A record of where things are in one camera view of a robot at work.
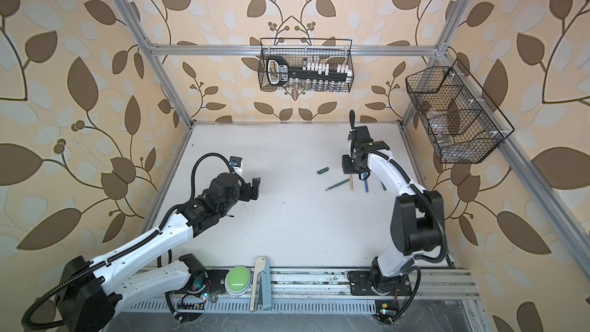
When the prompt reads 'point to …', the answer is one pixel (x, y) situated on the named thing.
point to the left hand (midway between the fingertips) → (249, 176)
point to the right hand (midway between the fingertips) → (351, 169)
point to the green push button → (238, 280)
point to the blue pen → (366, 182)
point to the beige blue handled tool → (262, 267)
